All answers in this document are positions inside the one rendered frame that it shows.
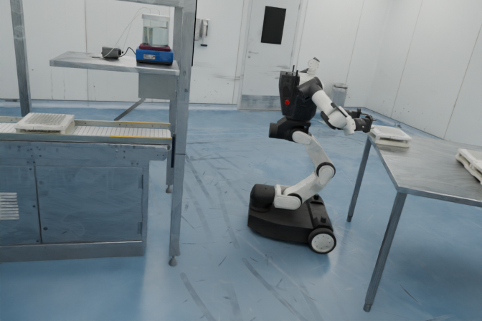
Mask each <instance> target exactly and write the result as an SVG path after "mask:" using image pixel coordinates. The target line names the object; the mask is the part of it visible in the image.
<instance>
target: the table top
mask: <svg viewBox="0 0 482 321"><path fill-rule="evenodd" d="M407 135H408V134H407ZM409 136H410V137H411V138H412V141H410V147H409V148H406V147H399V146H394V145H383V144H376V143H374V142H373V141H372V138H371V137H370V136H368V137H369V139H370V141H371V143H372V145H373V147H374V149H375V150H376V152H377V155H378V156H379V159H380V160H381V162H382V164H383V166H384V168H385V170H386V172H387V174H388V175H389V177H390V179H391V181H392V183H393V185H394V187H395V188H396V190H397V192H400V193H406V194H411V195H415V196H422V197H427V198H433V199H438V200H442V201H449V202H454V203H461V204H465V205H469V206H477V207H481V208H482V184H481V182H480V181H479V180H478V179H477V178H476V177H475V176H473V175H472V174H471V173H469V171H468V170H467V169H466V168H465V167H464V165H463V164H462V163H461V162H460V161H458V160H457V159H455V155H456V154H458V148H462V149H466V150H467V149H468V150H474V151H480V152H482V146H479V145H470V144H465V143H457V142H453V141H447V140H439V139H434V138H426V137H421V136H416V135H409Z"/></svg>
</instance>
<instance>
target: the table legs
mask: <svg viewBox="0 0 482 321"><path fill-rule="evenodd" d="M371 145H372V143H371V141H370V139H369V137H368V136H367V141H366V144H365V146H364V152H363V155H362V158H361V163H360V166H359V172H358V175H357V178H356V183H355V187H354V191H353V194H352V197H351V203H350V206H349V211H348V216H347V220H346V221H348V222H351V218H352V217H353V214H354V209H355V206H356V201H357V198H358V195H359V190H360V187H361V184H362V179H363V175H364V171H365V168H366V164H367V159H368V156H369V152H370V148H371ZM406 198H407V194H406V193H400V192H397V195H396V198H395V200H394V205H393V207H392V212H391V214H390V218H389V221H388V224H387V228H386V231H385V234H384V238H383V241H382V245H381V248H380V250H379V254H378V257H377V261H376V264H375V267H374V271H373V274H372V278H371V281H370V283H369V288H368V290H367V295H366V297H365V303H364V308H363V310H364V311H365V312H369V311H370V308H371V306H372V305H373V302H374V298H375V296H376V293H377V289H378V286H379V283H380V279H381V277H382V273H383V271H384V266H385V264H386V261H387V257H388V254H389V251H390V248H391V245H392V241H393V238H394V235H395V232H396V229H397V225H398V223H399V220H400V216H401V213H402V210H403V206H404V204H405V200H406Z"/></svg>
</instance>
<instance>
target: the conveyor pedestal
mask: <svg viewBox="0 0 482 321"><path fill-rule="evenodd" d="M149 164H150V161H149V160H140V161H139V166H131V161H130V160H79V159H38V158H36V165H27V163H26V159H23V158H0V263H4V262H34V261H49V260H64V259H94V258H109V257H138V256H144V247H145V246H147V233H148V187H149Z"/></svg>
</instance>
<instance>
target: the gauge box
mask: <svg viewBox="0 0 482 321"><path fill-rule="evenodd" d="M175 93H176V79H175V78H174V77H172V76H171V75H154V74H144V73H138V98H146V99H159V100H175Z"/></svg>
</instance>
